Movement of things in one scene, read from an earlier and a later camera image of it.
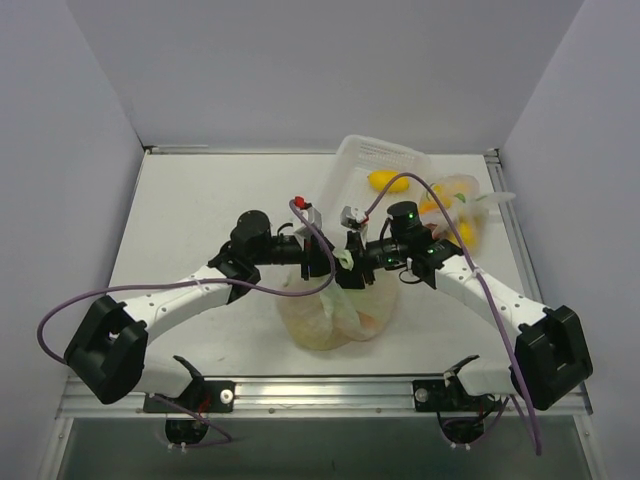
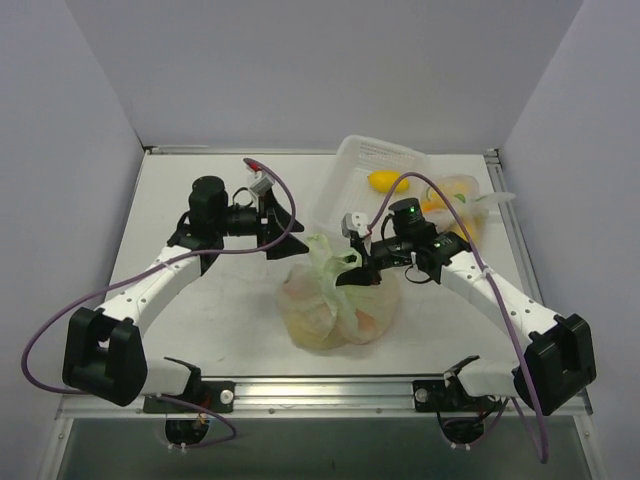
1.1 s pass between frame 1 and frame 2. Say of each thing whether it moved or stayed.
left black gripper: moved
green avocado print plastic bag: stayed
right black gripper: stayed
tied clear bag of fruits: stayed
